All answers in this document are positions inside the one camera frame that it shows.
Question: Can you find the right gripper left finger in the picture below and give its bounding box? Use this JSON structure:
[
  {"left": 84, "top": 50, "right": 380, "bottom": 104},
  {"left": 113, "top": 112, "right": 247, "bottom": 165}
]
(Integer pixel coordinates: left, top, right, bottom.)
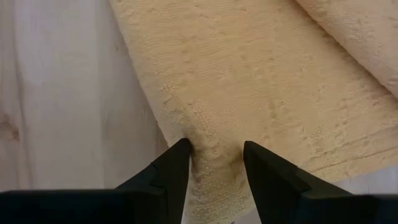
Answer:
[{"left": 115, "top": 138, "right": 192, "bottom": 224}]

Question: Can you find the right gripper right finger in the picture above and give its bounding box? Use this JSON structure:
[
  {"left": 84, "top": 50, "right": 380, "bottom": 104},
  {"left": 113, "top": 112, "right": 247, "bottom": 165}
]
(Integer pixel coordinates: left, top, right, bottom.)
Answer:
[{"left": 243, "top": 141, "right": 355, "bottom": 224}]

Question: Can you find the yellow towel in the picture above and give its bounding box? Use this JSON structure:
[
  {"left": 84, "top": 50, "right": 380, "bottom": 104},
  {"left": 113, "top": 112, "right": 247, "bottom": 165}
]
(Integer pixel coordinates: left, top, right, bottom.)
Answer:
[{"left": 108, "top": 0, "right": 398, "bottom": 224}]

